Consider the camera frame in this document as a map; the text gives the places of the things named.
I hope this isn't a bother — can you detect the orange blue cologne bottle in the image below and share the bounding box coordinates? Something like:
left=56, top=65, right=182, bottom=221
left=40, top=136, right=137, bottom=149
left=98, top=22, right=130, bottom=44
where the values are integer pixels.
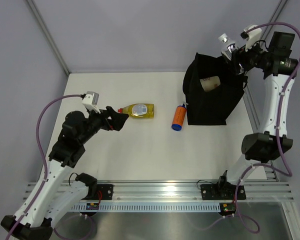
left=171, top=104, right=187, bottom=131

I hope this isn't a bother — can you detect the aluminium mounting rail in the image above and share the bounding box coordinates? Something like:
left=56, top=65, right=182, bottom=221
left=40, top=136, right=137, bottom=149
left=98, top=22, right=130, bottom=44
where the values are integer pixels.
left=22, top=180, right=295, bottom=203

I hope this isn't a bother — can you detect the yellow dish soap bottle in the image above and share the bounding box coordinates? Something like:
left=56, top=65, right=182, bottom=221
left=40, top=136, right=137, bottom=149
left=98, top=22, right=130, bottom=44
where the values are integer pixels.
left=118, top=103, right=155, bottom=119

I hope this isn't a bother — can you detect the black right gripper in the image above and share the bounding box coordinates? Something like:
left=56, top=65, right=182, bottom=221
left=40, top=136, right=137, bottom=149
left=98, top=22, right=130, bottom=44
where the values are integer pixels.
left=226, top=36, right=272, bottom=76

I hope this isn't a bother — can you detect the black canvas bag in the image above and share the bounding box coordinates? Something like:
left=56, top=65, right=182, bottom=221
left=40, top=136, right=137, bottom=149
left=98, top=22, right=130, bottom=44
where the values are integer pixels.
left=182, top=53, right=248, bottom=126

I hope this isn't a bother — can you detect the right aluminium frame post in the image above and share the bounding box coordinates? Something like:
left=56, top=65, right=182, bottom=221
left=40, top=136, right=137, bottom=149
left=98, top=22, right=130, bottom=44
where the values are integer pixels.
left=261, top=0, right=289, bottom=40

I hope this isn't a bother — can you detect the small clear silver bottle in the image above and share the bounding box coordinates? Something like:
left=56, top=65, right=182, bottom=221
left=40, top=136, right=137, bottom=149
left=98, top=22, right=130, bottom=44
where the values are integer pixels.
left=218, top=33, right=239, bottom=62

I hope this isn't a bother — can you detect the cream lotion pump bottle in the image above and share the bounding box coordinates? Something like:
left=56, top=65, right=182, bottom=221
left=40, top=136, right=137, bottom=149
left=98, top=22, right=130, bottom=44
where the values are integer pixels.
left=199, top=76, right=221, bottom=92

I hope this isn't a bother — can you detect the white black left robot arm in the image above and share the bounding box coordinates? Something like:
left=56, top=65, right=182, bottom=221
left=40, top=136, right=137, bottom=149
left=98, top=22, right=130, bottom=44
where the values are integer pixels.
left=0, top=106, right=129, bottom=240

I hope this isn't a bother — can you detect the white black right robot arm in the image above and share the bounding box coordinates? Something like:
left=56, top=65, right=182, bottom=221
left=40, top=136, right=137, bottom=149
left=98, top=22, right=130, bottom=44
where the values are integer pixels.
left=210, top=31, right=300, bottom=202

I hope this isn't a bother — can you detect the left aluminium frame post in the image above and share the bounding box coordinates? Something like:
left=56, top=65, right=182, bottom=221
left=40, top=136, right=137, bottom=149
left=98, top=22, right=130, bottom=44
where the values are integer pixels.
left=24, top=0, right=71, bottom=77

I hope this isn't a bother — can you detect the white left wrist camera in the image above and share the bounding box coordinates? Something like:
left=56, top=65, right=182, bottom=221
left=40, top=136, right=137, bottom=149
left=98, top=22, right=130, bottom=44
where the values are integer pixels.
left=82, top=91, right=101, bottom=114

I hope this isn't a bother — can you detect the aluminium frame post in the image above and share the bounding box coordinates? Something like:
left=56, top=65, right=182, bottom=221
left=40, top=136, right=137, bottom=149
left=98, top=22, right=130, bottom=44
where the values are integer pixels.
left=24, top=0, right=71, bottom=77
left=261, top=0, right=289, bottom=40

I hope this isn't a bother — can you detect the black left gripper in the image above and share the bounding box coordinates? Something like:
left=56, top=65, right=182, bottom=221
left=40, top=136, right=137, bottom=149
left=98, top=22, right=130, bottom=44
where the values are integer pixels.
left=78, top=104, right=128, bottom=145

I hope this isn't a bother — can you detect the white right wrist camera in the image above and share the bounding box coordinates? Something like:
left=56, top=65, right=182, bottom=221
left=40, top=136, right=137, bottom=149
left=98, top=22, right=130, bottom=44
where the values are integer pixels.
left=240, top=24, right=262, bottom=52

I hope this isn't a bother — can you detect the white slotted cable duct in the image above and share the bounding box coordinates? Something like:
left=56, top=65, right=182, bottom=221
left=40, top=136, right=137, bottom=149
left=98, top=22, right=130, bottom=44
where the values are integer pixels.
left=69, top=202, right=221, bottom=213

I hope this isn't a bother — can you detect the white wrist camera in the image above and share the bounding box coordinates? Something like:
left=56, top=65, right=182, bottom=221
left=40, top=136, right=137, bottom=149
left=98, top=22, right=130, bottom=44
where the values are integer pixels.
left=240, top=24, right=262, bottom=52
left=82, top=91, right=101, bottom=114

